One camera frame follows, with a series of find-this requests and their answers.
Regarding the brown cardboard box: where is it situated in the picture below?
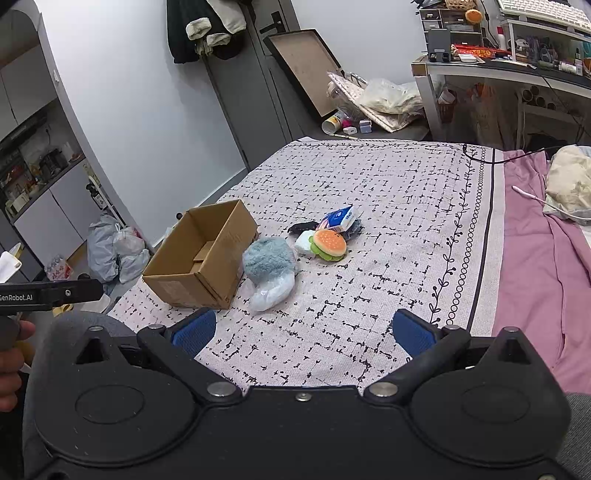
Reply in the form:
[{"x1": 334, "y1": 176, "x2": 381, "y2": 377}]
[{"x1": 142, "y1": 200, "x2": 257, "y2": 309}]

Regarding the clear plastic bead bag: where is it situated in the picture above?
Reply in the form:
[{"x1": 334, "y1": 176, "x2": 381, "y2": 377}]
[{"x1": 249, "y1": 270, "x2": 296, "y2": 313}]

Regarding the blue fluffy plush toy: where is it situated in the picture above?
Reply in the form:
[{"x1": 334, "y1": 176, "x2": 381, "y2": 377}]
[{"x1": 242, "y1": 237, "x2": 297, "y2": 286}]

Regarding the hamburger plush toy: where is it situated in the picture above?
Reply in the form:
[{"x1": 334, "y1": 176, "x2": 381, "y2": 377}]
[{"x1": 310, "y1": 229, "x2": 348, "y2": 262}]

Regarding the blue tissue pack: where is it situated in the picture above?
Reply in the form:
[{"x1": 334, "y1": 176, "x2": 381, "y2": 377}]
[{"x1": 317, "y1": 205, "x2": 358, "y2": 233}]

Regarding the white sock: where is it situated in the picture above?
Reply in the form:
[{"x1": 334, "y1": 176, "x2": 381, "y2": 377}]
[{"x1": 294, "y1": 230, "x2": 315, "y2": 258}]

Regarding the black sock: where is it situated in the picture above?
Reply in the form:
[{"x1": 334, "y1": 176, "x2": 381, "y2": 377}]
[{"x1": 287, "y1": 221, "x2": 318, "y2": 235}]

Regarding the blue denim fabric toy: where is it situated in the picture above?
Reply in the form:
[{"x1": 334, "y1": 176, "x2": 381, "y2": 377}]
[{"x1": 342, "y1": 218, "x2": 363, "y2": 242}]

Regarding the person's left hand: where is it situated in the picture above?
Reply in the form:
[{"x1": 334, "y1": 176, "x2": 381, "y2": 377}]
[{"x1": 0, "y1": 320, "x2": 36, "y2": 412}]

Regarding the water bottle pack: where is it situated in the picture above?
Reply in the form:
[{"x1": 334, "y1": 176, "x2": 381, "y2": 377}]
[{"x1": 44, "y1": 255, "x2": 73, "y2": 281}]

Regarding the grey plastic bag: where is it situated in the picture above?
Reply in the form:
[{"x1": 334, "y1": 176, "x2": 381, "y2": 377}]
[{"x1": 86, "y1": 214, "x2": 119, "y2": 283}]

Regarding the white plastic bag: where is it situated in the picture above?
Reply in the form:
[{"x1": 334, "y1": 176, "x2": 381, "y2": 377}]
[{"x1": 113, "y1": 227, "x2": 150, "y2": 283}]

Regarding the white kitchen cabinet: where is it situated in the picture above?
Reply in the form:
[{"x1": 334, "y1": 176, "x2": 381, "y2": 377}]
[{"x1": 0, "y1": 41, "x2": 100, "y2": 278}]

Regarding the pink bed sheet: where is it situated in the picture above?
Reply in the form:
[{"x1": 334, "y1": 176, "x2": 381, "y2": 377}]
[{"x1": 493, "y1": 151, "x2": 590, "y2": 394}]

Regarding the white black patterned bedspread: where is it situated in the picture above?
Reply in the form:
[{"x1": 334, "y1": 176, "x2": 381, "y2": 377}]
[{"x1": 106, "y1": 137, "x2": 507, "y2": 388}]

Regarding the cream pillow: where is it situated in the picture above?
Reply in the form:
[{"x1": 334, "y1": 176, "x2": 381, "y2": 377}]
[{"x1": 543, "y1": 145, "x2": 591, "y2": 225}]

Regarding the small lavender box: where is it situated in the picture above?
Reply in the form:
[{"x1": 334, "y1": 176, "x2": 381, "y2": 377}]
[{"x1": 359, "y1": 120, "x2": 373, "y2": 134}]

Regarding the white paper cup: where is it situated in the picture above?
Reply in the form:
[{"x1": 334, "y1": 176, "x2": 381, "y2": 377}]
[{"x1": 321, "y1": 109, "x2": 348, "y2": 136}]

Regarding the grey door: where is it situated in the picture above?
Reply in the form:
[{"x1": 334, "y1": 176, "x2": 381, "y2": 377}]
[{"x1": 205, "y1": 0, "x2": 318, "y2": 171}]

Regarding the clear bag with cream fabric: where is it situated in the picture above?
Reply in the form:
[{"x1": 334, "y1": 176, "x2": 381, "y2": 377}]
[{"x1": 359, "y1": 78, "x2": 423, "y2": 115}]

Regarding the patterned flat paper bag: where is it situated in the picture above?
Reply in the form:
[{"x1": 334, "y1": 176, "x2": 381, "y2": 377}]
[{"x1": 328, "y1": 72, "x2": 425, "y2": 133}]

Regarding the white desk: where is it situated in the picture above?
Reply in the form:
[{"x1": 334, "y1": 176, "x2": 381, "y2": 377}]
[{"x1": 411, "y1": 56, "x2": 590, "y2": 150}]

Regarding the desk drawer organizer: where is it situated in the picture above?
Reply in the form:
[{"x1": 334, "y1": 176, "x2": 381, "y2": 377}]
[{"x1": 419, "y1": 4, "x2": 484, "y2": 63}]

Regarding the hanging dark jacket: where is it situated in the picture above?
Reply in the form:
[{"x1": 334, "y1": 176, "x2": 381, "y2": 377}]
[{"x1": 166, "y1": 0, "x2": 247, "y2": 64}]

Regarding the white keyboard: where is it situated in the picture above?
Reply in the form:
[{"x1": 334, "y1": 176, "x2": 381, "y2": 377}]
[{"x1": 497, "y1": 0, "x2": 590, "y2": 34}]

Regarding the black cable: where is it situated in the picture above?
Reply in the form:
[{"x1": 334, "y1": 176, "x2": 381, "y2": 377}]
[{"x1": 461, "y1": 143, "x2": 562, "y2": 163}]

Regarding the dark wooden picture frame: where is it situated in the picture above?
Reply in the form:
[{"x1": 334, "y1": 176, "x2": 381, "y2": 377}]
[{"x1": 264, "y1": 29, "x2": 344, "y2": 120}]

